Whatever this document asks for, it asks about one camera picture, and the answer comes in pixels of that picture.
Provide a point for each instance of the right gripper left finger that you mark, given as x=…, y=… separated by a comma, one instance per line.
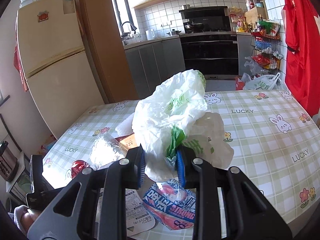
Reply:
x=92, y=205

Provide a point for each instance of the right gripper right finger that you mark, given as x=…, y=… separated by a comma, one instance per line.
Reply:
x=248, y=214

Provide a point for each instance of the white foam net sleeve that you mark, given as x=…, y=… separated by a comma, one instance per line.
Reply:
x=106, y=150

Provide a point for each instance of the orange snack packet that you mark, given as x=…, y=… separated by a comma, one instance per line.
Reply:
x=127, y=142

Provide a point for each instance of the white green plastic bag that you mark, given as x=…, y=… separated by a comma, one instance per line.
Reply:
x=164, y=120

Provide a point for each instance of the grey kitchen base cabinets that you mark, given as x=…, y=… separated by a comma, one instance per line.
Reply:
x=153, y=62

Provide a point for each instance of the kitchen faucet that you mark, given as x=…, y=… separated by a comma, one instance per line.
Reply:
x=127, y=29

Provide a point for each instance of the red shiny foil wrapper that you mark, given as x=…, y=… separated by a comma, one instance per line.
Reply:
x=77, y=166

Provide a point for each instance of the white paper label sheet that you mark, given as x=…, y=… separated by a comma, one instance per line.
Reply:
x=138, y=219

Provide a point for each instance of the blue pink snack wrapper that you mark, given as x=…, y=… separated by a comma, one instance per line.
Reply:
x=172, y=205

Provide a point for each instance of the green checkered tablecloth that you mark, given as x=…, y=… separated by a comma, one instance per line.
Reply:
x=275, y=143

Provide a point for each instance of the translucent crumpled plastic bag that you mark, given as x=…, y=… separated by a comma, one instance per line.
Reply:
x=207, y=140

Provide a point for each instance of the white shopping bag on floor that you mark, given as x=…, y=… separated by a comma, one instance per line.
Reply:
x=266, y=82

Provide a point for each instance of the cream refrigerator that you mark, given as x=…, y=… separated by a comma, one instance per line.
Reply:
x=54, y=62

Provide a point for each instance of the black oven stove unit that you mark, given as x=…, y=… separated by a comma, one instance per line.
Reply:
x=214, y=51

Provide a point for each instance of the white kettle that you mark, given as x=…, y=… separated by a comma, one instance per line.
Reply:
x=150, y=34

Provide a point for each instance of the steel pot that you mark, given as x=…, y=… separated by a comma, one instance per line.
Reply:
x=173, y=32

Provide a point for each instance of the black wok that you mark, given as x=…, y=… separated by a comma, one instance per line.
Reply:
x=195, y=27

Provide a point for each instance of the red apron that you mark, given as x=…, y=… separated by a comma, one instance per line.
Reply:
x=302, y=40

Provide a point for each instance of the wire snack rack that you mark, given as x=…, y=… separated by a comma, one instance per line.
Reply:
x=267, y=44

